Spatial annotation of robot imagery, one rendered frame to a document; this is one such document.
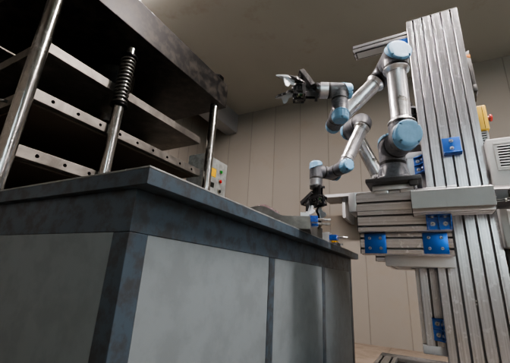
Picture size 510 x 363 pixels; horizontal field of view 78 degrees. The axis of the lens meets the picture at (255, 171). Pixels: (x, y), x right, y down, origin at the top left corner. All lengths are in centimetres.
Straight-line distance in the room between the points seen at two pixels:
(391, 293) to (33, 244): 344
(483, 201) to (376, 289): 266
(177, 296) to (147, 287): 10
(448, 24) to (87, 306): 202
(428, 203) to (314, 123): 335
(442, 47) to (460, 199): 95
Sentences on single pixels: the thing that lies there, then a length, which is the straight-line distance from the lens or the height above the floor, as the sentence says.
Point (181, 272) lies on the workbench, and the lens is 80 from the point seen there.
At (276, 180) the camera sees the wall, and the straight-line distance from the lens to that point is 444.
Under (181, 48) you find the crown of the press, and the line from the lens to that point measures 219.
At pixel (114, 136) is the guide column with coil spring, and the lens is 170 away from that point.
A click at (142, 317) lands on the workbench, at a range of 74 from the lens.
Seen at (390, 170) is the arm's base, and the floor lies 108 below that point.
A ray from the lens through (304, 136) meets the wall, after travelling 452.
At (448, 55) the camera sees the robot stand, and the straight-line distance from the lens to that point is 200.
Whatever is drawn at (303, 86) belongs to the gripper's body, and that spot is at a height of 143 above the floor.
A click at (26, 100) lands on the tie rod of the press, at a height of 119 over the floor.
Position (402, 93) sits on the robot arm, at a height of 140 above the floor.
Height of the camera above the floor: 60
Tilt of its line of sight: 19 degrees up
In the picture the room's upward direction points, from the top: 3 degrees clockwise
